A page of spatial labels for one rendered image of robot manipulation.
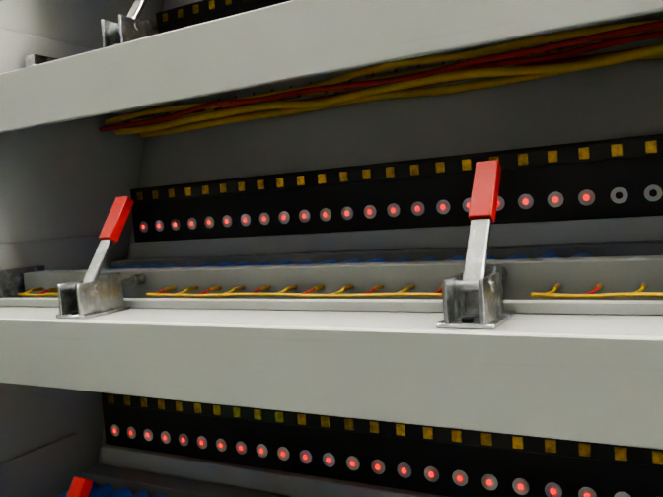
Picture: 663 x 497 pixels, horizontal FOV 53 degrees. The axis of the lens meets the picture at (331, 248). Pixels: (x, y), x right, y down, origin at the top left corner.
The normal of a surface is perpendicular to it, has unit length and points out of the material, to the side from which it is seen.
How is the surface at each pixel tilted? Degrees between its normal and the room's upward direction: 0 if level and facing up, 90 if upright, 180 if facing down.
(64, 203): 90
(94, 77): 108
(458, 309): 90
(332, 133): 90
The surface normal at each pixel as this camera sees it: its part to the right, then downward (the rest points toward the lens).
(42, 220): 0.88, -0.04
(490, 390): -0.47, 0.09
